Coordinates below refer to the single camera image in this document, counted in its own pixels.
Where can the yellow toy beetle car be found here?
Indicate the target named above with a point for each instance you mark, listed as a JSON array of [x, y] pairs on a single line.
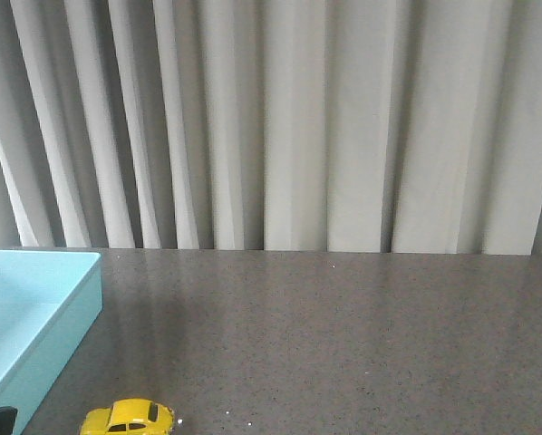
[[130, 416]]

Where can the light blue storage box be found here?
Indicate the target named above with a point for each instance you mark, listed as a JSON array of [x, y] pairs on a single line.
[[48, 302]]

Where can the grey pleated curtain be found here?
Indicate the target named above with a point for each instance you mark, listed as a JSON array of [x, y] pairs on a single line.
[[345, 126]]

